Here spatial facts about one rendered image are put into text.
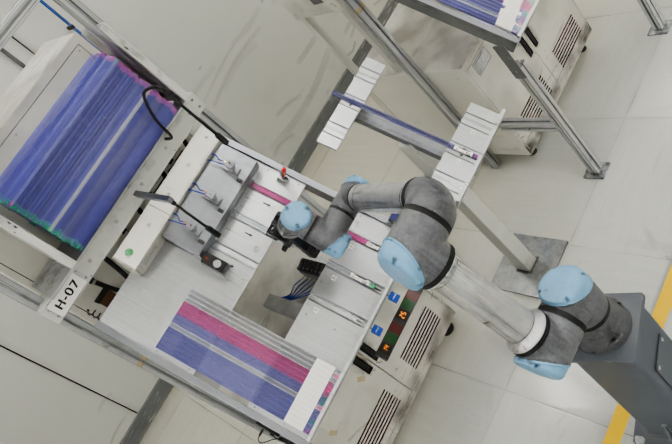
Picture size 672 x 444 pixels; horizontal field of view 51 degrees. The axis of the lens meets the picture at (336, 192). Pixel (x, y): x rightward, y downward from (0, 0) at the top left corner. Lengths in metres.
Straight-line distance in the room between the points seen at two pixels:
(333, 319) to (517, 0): 1.26
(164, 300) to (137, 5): 2.00
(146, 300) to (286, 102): 2.25
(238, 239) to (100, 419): 1.98
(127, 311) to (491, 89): 1.60
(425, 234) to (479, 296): 0.19
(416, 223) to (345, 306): 0.68
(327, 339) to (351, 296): 0.14
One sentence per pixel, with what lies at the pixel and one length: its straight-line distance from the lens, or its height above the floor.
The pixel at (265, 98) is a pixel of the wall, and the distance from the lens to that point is 4.11.
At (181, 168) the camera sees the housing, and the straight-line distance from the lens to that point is 2.20.
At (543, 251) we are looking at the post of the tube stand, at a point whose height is 0.01.
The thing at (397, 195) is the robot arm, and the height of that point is 1.13.
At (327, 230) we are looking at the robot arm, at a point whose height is 1.07.
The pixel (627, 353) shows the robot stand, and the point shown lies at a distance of 1.84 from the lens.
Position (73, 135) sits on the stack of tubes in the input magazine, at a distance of 2.06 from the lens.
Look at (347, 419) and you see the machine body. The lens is 2.55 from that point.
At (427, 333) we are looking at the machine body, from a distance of 2.72.
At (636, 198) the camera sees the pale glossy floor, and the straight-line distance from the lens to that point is 2.80.
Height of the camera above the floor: 2.10
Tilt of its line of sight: 33 degrees down
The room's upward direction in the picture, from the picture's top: 49 degrees counter-clockwise
